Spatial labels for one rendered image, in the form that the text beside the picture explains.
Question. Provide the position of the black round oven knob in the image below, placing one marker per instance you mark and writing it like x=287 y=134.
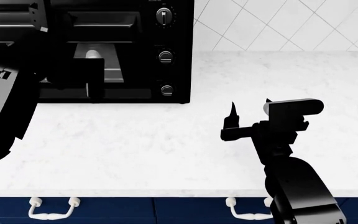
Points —
x=166 y=56
x=166 y=90

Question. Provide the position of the black glass oven door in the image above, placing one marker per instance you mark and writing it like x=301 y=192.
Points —
x=126 y=51

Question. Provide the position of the large black timer knob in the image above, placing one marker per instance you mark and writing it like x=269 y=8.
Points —
x=164 y=16

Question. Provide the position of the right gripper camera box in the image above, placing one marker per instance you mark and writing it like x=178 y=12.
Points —
x=291 y=109

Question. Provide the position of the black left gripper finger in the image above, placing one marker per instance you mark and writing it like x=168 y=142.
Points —
x=93 y=74
x=59 y=28

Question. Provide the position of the black toaster oven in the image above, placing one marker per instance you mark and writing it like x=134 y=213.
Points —
x=183 y=35

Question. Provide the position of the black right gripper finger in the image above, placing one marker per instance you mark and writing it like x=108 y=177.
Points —
x=233 y=119
x=268 y=100

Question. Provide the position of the navy blue cabinet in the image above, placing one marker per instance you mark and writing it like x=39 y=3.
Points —
x=166 y=210

